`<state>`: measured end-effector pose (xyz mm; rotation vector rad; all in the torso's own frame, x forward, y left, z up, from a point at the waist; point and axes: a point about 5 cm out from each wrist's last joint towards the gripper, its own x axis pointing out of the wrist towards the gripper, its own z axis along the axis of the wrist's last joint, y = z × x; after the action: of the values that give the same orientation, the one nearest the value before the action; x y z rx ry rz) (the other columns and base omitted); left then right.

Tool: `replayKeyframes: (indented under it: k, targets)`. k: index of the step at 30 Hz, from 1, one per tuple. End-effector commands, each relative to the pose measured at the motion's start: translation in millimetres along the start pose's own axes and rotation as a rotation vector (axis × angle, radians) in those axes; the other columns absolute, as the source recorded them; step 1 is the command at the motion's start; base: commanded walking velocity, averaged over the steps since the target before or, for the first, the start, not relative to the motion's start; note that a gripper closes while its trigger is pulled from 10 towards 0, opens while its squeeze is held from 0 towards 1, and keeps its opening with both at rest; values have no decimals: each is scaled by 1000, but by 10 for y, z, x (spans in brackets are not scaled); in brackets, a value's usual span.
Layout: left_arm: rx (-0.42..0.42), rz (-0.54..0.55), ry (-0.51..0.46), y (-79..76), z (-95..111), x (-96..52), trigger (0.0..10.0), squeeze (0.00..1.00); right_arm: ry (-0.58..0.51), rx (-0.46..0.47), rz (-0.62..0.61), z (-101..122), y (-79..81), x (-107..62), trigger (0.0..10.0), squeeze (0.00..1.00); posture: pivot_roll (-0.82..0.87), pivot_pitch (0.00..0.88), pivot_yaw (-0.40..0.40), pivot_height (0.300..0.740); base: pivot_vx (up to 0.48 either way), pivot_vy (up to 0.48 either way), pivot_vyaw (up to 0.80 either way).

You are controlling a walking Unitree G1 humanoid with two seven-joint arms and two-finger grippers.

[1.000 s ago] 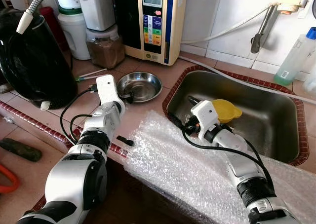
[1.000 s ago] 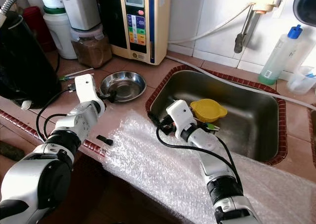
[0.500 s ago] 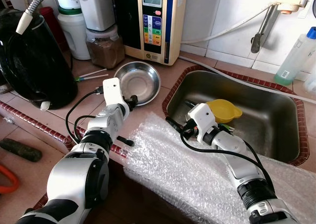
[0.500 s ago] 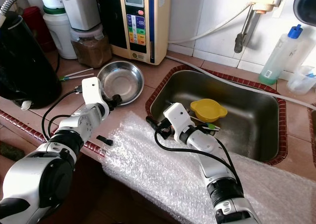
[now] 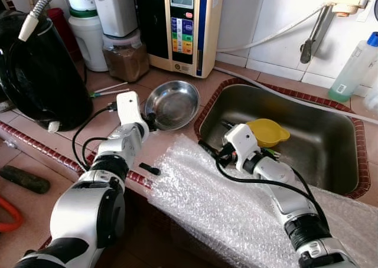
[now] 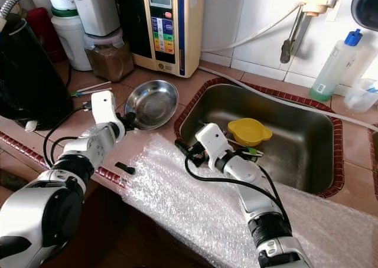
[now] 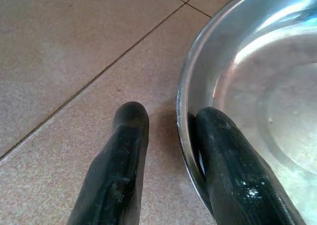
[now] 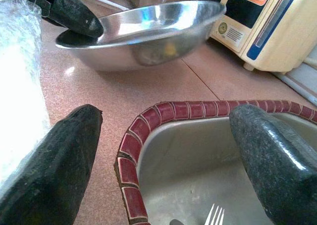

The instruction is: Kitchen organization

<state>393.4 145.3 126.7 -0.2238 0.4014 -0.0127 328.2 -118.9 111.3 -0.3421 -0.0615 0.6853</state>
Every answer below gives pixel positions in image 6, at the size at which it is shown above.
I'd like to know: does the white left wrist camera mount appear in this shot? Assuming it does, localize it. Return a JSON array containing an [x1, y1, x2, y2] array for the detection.
[[90, 90, 125, 140]]

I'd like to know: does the white straw green tip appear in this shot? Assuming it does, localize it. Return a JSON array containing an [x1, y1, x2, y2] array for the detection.
[[71, 87, 114, 97], [77, 81, 113, 91]]

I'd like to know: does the dark round-cornered panel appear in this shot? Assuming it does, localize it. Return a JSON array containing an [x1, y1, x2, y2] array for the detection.
[[351, 0, 378, 32]]

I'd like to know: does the clear bottle green dish soap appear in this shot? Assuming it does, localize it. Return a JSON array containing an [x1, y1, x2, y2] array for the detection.
[[309, 29, 363, 102]]

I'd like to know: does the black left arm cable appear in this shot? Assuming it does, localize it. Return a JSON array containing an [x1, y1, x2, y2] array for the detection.
[[43, 106, 92, 168]]

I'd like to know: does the clear jar brown powder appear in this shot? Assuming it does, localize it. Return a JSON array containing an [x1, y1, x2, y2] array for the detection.
[[84, 33, 135, 83]]

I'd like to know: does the small steel sink basin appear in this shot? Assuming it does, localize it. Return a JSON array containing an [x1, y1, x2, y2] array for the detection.
[[369, 123, 378, 198]]

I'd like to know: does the large steel sink basin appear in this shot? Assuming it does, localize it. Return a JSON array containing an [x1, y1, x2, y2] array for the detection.
[[180, 84, 334, 195]]

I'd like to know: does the clear plastic cup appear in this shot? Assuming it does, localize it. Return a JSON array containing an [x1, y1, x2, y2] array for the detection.
[[344, 78, 378, 114]]

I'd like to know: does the black electric kettle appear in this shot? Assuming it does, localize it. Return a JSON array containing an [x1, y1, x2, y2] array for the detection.
[[0, 14, 74, 131]]

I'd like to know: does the cream tap filter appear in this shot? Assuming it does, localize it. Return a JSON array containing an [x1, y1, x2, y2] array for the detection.
[[300, 0, 342, 18]]

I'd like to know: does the white plastic container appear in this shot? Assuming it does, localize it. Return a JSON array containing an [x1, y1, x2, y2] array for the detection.
[[76, 0, 122, 37]]

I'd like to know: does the shallow steel dish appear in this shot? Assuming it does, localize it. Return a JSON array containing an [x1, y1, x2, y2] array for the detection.
[[125, 80, 180, 130]]

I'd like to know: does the dark red canister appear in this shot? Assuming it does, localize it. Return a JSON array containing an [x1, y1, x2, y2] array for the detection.
[[27, 7, 63, 62]]

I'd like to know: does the clear bubble wrap sheet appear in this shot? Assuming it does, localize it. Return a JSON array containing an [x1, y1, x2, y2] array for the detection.
[[121, 133, 378, 268]]

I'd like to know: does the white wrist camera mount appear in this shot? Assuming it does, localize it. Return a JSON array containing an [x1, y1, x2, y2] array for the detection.
[[195, 123, 231, 165], [90, 90, 125, 140]]

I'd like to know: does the dark green cucumber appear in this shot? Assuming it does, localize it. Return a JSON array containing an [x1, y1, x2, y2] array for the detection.
[[0, 169, 29, 192]]

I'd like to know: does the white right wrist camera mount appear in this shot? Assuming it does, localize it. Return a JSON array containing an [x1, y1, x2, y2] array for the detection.
[[195, 123, 231, 165]]

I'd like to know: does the white jar green lid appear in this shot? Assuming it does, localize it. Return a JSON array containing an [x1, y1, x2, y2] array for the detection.
[[50, 8, 93, 72]]

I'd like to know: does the steel wall tap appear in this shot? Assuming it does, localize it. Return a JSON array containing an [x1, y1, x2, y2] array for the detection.
[[279, 0, 317, 65]]

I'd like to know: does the cream water ionizer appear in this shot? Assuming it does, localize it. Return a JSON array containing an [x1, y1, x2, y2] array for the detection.
[[115, 0, 206, 79]]

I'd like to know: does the black clip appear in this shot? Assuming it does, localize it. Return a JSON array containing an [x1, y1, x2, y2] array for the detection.
[[115, 162, 136, 175]]

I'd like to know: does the white filter hose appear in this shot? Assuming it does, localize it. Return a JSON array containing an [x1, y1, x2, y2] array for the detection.
[[201, 5, 305, 53]]

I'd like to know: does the yellow plastic bowl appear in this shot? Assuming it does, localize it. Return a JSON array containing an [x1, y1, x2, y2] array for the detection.
[[227, 118, 273, 148]]

